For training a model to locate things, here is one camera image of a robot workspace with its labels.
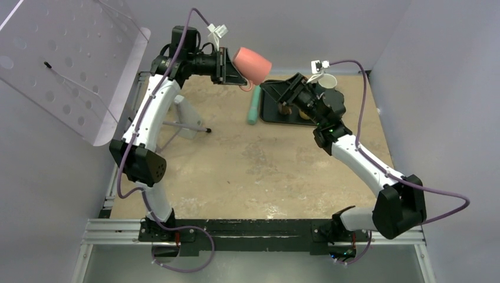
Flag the brown mug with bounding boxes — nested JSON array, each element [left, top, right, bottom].
[[278, 103, 293, 116]]

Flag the pink mug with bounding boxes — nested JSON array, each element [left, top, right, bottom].
[[232, 47, 272, 91]]

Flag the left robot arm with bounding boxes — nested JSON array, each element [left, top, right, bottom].
[[109, 24, 247, 241]]

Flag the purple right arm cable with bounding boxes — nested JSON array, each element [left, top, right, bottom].
[[323, 59, 471, 266]]

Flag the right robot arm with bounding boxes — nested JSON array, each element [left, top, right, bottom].
[[260, 73, 427, 240]]

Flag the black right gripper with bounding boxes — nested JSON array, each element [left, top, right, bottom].
[[260, 73, 325, 127]]

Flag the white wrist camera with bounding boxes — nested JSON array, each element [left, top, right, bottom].
[[307, 60, 330, 83], [207, 24, 228, 51]]

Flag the white cup on table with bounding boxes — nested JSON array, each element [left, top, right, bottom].
[[317, 74, 338, 89]]

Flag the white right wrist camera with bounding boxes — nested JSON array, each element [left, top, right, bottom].
[[307, 60, 330, 83]]

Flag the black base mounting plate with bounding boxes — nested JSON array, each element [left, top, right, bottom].
[[138, 218, 368, 258]]

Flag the black plastic tray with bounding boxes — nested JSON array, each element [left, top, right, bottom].
[[259, 80, 338, 127]]

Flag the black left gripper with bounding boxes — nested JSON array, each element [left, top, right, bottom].
[[187, 47, 247, 85]]

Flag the aluminium frame rail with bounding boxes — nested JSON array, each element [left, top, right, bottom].
[[72, 75, 434, 282]]

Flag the yellow mug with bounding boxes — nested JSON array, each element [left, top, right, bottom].
[[299, 111, 310, 120]]

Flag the clear perforated acrylic panel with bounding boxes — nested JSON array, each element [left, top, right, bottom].
[[1, 1, 151, 146]]

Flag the small camera tripod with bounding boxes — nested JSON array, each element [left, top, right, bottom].
[[155, 121, 212, 153]]

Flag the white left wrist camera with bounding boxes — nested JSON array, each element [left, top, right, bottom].
[[207, 24, 228, 51]]

